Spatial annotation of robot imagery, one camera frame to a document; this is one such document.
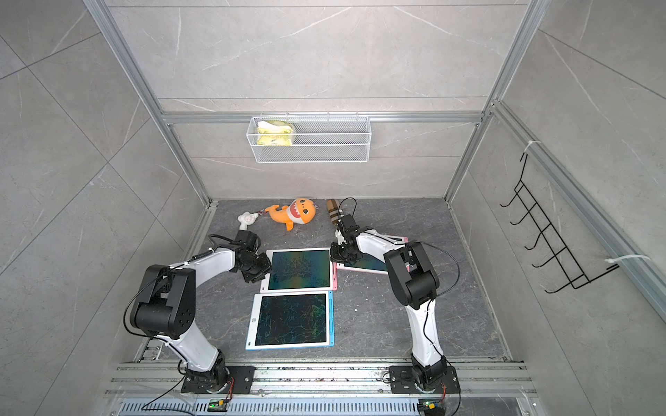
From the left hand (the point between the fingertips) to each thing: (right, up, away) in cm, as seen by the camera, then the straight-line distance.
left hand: (273, 267), depth 95 cm
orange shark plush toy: (+8, +22, +11) cm, 26 cm away
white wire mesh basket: (+13, +50, +5) cm, 52 cm away
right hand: (+23, +3, +4) cm, 23 cm away
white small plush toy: (-15, +19, +13) cm, 27 cm away
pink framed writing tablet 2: (+34, -2, +2) cm, 34 cm away
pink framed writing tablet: (+10, -1, +2) cm, 10 cm away
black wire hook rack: (+81, +18, -24) cm, 87 cm away
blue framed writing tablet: (+7, -16, -11) cm, 20 cm away
